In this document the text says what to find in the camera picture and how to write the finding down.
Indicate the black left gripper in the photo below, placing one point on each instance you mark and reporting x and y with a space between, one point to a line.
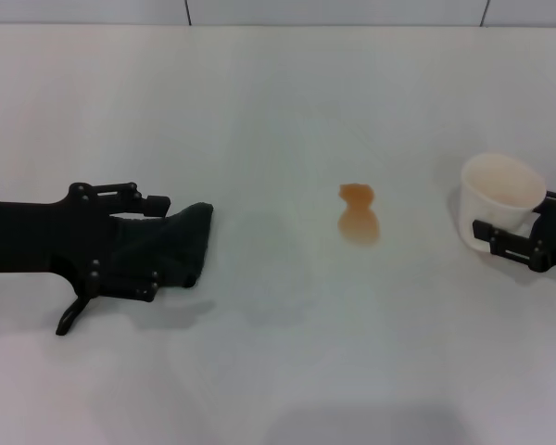
28 236

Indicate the brown liquid stain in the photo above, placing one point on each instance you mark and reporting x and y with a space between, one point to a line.
359 222

